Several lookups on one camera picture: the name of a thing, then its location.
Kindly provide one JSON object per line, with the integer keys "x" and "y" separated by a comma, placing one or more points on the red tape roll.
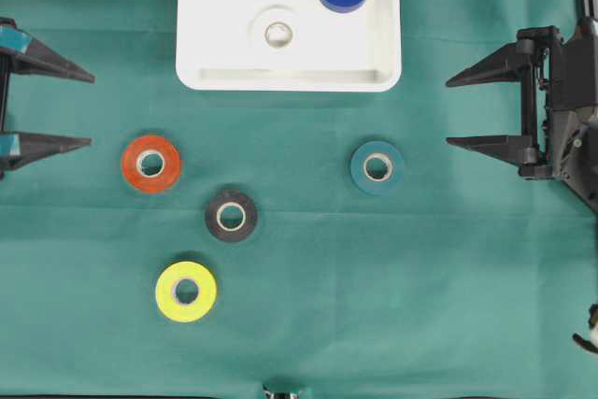
{"x": 151, "y": 164}

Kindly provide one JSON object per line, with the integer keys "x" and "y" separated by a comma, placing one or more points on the white tape roll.
{"x": 276, "y": 32}

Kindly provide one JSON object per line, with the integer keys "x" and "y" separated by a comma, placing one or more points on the black gripper, idle arm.
{"x": 571, "y": 106}

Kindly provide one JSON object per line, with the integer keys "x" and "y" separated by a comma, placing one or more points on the green tape roll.
{"x": 377, "y": 167}

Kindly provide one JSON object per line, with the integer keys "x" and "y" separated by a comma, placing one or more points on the white plastic case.
{"x": 359, "y": 51}

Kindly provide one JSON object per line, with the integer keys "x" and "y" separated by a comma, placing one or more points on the black tape roll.
{"x": 231, "y": 216}

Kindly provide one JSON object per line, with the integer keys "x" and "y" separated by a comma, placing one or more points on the yellow tape roll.
{"x": 185, "y": 292}

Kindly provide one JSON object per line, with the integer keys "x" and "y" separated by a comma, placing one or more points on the green table cloth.
{"x": 463, "y": 280}

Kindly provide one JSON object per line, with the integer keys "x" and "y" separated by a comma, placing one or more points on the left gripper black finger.
{"x": 19, "y": 148}
{"x": 29, "y": 56}

